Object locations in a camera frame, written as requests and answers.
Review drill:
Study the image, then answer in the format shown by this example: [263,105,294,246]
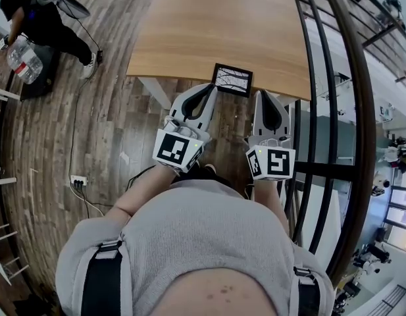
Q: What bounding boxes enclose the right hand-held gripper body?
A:
[244,134,297,181]

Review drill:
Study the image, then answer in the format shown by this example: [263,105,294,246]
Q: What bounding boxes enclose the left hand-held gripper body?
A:
[152,117,211,174]

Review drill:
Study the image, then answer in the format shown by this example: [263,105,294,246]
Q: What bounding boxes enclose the dark wooden picture frame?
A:
[211,63,254,99]

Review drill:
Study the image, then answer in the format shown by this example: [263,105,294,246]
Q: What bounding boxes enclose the person's right forearm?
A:
[251,178,290,240]

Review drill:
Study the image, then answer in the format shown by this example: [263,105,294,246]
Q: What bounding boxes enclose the person's left forearm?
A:
[103,165,178,222]

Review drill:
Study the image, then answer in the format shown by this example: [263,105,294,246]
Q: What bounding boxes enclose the person's black trousers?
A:
[171,165,234,191]

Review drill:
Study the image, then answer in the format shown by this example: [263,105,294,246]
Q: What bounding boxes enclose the black railing with brown handrail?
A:
[284,0,378,290]

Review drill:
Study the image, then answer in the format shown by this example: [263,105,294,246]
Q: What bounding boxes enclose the person's grey sweater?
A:
[54,179,337,316]

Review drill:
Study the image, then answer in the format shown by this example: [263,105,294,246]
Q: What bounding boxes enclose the cluttered desk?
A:
[382,136,406,174]

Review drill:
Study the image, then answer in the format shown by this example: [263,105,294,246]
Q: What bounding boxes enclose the glass window panels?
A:
[384,187,406,253]

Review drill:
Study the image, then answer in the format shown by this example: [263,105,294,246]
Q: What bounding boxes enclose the grey oval shell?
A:
[56,0,91,19]

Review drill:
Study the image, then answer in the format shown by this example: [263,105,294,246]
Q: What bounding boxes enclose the large clear water bottle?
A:
[7,38,44,86]

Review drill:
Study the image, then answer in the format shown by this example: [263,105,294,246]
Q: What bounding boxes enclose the white shelf bar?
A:
[0,166,18,188]

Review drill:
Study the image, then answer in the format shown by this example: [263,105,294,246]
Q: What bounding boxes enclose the white metal rack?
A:
[0,224,30,286]

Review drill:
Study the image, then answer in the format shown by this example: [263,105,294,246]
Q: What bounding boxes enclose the white cable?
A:
[70,184,105,217]

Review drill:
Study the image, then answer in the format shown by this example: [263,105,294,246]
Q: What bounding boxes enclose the thin black cable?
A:
[76,166,157,219]

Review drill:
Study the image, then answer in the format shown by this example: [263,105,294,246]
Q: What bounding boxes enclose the long black cable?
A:
[68,41,105,178]

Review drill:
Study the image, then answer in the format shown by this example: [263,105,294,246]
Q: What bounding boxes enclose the black shoulder strap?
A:
[291,265,322,316]
[80,240,125,316]

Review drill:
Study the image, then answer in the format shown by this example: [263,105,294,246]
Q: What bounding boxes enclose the white metal bracket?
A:
[0,85,21,103]

